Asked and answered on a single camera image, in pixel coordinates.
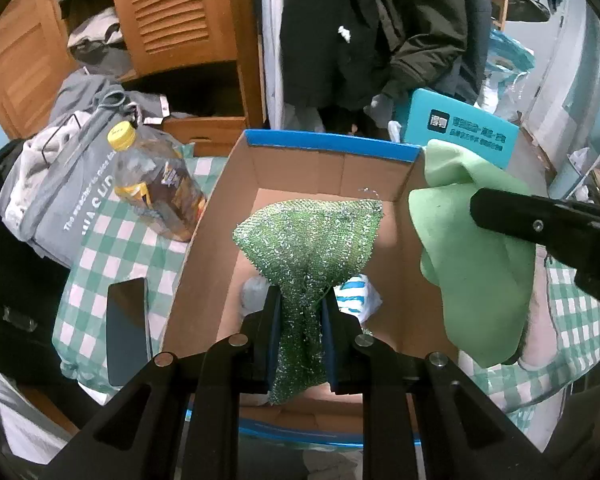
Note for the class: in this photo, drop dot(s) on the teal shoe box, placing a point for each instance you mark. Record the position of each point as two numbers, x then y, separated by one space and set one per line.
460 125

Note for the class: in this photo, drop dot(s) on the person's right forearm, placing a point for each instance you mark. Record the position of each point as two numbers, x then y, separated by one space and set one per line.
539 330

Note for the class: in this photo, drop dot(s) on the green checked tablecloth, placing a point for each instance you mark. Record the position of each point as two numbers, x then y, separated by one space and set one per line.
125 245

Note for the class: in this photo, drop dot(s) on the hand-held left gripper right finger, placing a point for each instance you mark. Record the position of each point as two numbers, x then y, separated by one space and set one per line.
330 345

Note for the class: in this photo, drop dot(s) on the wooden louvered wardrobe door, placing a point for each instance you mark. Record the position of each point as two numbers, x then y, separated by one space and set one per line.
175 15

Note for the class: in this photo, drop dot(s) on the green sparkly scouring cloth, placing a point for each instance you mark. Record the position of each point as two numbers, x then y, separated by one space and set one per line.
310 245

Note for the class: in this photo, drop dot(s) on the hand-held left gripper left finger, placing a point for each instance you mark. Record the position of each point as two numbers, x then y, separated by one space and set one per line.
272 335

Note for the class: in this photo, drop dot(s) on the metal shoe rack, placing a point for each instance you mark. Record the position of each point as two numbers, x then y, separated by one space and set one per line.
592 175

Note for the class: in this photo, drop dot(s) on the wooden wardrobe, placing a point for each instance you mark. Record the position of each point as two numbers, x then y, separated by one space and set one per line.
20 60

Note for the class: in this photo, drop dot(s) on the blue-rimmed cardboard box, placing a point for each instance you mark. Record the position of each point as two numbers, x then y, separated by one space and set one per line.
330 175

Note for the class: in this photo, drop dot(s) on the black hanging coat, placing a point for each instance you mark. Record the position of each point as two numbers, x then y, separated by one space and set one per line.
330 35

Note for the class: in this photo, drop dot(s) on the grey folded clothes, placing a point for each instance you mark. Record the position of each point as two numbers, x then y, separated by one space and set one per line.
100 35

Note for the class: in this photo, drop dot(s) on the white blue striped sock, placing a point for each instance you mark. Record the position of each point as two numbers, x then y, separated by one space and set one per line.
355 300

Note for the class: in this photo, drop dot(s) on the light blue bin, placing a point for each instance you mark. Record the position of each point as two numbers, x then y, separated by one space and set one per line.
562 180

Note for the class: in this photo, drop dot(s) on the olive hanging jacket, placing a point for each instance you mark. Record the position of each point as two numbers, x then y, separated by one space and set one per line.
425 25

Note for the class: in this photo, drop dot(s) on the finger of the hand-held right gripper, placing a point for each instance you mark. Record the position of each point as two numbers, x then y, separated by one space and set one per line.
530 220

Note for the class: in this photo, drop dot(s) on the yellow-capped oil bottle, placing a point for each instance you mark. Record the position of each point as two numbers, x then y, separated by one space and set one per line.
160 190

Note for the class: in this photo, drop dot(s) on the black smartphone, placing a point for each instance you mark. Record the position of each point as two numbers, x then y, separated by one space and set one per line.
127 330

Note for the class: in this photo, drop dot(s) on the blue plastic bag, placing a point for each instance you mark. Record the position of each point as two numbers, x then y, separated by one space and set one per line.
510 60

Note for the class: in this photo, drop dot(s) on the grey hoodie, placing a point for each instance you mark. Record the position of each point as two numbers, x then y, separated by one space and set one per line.
90 92

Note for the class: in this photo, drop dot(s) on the light green cloth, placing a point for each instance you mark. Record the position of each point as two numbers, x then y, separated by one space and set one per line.
460 260

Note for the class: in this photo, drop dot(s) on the white plastic bag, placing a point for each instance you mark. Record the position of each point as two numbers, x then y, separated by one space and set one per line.
396 131

